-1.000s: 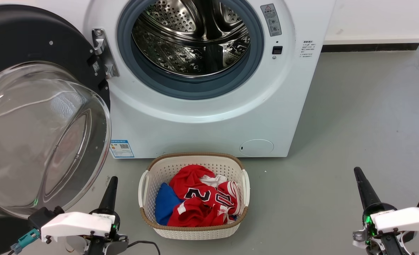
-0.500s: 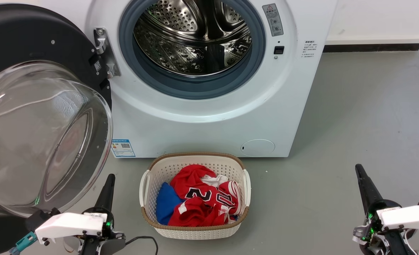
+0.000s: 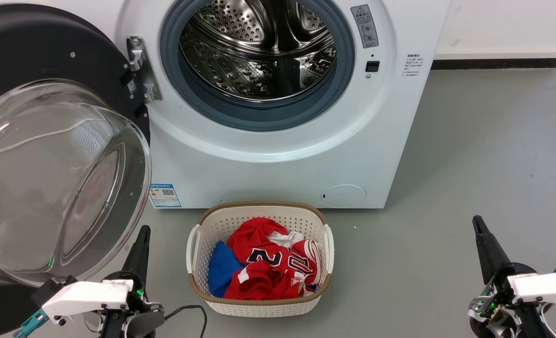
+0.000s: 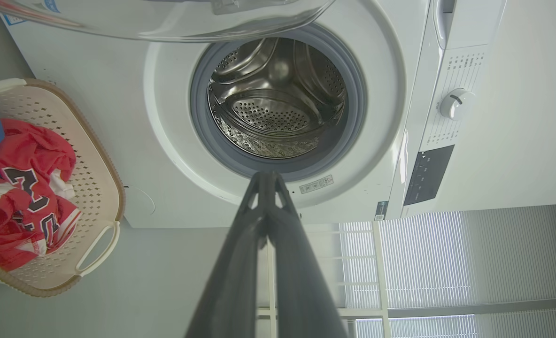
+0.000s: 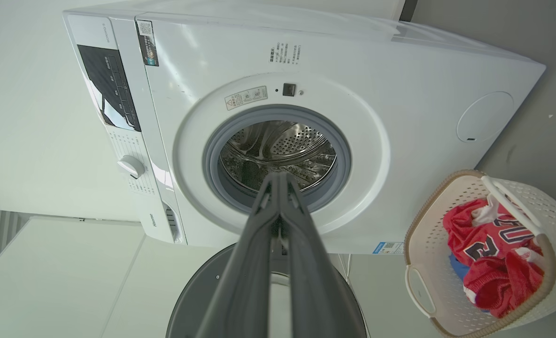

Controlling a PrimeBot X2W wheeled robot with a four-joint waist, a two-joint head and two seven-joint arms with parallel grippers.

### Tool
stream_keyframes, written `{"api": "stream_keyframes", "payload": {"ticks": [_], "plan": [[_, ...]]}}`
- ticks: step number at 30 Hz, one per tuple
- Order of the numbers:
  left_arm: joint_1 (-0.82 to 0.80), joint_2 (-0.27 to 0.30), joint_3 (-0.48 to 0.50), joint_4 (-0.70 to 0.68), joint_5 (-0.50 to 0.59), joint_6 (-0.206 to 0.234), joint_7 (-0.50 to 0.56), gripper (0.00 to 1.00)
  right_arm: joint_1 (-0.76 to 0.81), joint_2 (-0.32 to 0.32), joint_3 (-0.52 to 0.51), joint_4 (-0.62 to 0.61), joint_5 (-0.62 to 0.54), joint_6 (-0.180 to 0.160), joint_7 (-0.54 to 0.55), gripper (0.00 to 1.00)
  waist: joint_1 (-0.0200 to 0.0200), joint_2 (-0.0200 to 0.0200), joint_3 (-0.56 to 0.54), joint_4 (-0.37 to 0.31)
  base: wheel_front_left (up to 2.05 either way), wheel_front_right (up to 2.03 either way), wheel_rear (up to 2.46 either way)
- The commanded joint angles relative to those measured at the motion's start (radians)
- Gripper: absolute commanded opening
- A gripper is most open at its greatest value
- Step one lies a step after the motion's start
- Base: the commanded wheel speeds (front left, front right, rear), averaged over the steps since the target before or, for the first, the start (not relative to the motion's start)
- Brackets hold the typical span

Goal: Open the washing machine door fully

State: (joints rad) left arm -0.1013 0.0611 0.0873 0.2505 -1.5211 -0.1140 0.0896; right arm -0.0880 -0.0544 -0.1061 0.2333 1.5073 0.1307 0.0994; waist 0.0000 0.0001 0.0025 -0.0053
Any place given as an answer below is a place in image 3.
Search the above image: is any red basketball jersey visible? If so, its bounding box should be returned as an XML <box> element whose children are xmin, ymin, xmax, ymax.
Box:
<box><xmin>224</xmin><ymin>217</ymin><xmax>324</xmax><ymax>300</ymax></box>

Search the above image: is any round black glass washer door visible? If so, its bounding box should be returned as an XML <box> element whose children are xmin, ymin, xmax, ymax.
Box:
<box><xmin>0</xmin><ymin>4</ymin><xmax>153</xmax><ymax>338</ymax></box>

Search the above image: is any white plastic laundry basket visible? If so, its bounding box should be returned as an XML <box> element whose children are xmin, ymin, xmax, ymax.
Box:
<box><xmin>186</xmin><ymin>201</ymin><xmax>335</xmax><ymax>318</ymax></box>

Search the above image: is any stainless steel washer drum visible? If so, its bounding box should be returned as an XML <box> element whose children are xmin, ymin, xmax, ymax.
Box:
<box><xmin>179</xmin><ymin>0</ymin><xmax>338</xmax><ymax>102</ymax></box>

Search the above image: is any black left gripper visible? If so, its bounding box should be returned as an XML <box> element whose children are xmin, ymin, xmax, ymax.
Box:
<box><xmin>99</xmin><ymin>225</ymin><xmax>166</xmax><ymax>338</ymax></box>

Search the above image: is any white front-load washing machine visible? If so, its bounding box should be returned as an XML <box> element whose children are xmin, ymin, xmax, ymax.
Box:
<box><xmin>55</xmin><ymin>0</ymin><xmax>452</xmax><ymax>209</ymax></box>

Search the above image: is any white garment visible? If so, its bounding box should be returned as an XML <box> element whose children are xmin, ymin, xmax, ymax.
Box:
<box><xmin>267</xmin><ymin>231</ymin><xmax>305</xmax><ymax>248</ymax></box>

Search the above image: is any metal door hinge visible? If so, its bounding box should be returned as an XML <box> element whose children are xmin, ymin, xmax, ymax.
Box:
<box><xmin>127</xmin><ymin>36</ymin><xmax>163</xmax><ymax>104</ymax></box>

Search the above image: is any blue garment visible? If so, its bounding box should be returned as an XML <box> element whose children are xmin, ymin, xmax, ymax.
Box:
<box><xmin>208</xmin><ymin>241</ymin><xmax>246</xmax><ymax>298</ymax></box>

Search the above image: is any round white filter cover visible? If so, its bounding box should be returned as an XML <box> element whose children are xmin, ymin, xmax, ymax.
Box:
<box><xmin>320</xmin><ymin>184</ymin><xmax>368</xmax><ymax>207</ymax></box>

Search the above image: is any blue energy label sticker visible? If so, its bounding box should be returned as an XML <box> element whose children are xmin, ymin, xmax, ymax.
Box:
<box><xmin>149</xmin><ymin>184</ymin><xmax>182</xmax><ymax>208</ymax></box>

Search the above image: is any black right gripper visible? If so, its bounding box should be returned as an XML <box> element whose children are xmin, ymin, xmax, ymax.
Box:
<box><xmin>468</xmin><ymin>215</ymin><xmax>556</xmax><ymax>338</ymax></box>

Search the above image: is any teal cable connector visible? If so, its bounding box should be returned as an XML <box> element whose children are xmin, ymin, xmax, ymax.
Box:
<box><xmin>13</xmin><ymin>310</ymin><xmax>50</xmax><ymax>338</ymax></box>

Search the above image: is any grey warning sticker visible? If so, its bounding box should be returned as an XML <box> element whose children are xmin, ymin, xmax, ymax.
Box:
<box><xmin>351</xmin><ymin>5</ymin><xmax>380</xmax><ymax>49</ymax></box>

